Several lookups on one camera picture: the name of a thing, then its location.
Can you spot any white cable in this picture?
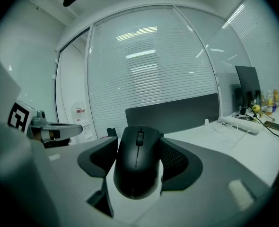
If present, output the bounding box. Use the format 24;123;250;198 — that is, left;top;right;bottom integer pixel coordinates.
213;123;252;149

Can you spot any black upright case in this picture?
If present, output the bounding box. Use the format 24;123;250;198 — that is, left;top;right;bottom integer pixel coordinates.
106;127;118;139

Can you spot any dark grey desk divider panel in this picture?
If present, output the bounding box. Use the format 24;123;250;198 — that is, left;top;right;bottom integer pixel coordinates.
125;93;220;135

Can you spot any black computer mouse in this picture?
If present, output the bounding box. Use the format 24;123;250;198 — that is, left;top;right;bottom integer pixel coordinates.
113;125;164;201

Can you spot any black computer monitor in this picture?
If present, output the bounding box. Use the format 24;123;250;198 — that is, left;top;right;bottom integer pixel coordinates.
235;65;262;111

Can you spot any white water dispenser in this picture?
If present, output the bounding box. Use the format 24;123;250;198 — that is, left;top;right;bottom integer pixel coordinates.
70;119;93;143

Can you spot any black smartphone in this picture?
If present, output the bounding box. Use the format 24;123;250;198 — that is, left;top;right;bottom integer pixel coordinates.
263;120;279;132

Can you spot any large water bottle red label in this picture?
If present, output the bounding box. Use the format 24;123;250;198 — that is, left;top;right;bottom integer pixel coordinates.
71;100;87;122

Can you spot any white power strip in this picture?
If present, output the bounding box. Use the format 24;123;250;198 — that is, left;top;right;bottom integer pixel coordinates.
218;115;263;134

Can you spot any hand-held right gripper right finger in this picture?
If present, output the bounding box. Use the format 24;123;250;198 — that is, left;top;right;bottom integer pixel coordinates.
132;137;271;227

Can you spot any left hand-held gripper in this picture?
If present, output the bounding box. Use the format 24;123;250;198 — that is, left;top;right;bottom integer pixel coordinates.
7;99;84;149

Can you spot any black cable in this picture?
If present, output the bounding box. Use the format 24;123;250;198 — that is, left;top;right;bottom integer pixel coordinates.
254;116;279;149

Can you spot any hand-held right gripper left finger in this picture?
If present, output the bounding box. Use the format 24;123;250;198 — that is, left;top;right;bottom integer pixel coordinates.
44;136;119;222

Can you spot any small black tripod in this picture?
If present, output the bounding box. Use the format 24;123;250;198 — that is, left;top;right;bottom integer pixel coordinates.
238;106;255;121

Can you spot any left hand-held gripper camera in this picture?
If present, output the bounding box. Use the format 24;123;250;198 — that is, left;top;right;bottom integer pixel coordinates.
36;110;47;123

